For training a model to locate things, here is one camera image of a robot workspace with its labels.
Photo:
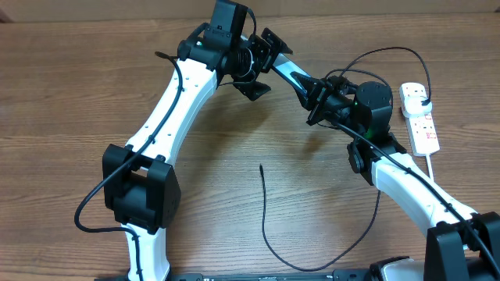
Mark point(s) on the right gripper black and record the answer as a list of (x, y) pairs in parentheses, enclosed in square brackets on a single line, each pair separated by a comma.
[(316, 90)]

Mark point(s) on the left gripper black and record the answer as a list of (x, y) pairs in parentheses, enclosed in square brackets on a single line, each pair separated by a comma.
[(245, 83)]

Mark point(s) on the Samsung Galaxy smartphone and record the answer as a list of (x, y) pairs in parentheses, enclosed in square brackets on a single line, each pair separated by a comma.
[(284, 67)]

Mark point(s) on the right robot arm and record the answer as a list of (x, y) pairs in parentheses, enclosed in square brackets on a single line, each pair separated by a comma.
[(461, 244)]

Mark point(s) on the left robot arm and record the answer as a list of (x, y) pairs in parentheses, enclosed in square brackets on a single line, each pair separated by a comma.
[(139, 181)]

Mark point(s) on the white charger plug adapter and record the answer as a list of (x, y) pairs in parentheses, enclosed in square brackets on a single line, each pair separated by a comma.
[(415, 106)]

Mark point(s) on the white power strip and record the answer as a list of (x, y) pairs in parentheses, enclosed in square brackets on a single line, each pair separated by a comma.
[(422, 132)]

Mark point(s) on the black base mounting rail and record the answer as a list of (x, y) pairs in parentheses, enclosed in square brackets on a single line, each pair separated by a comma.
[(336, 275)]

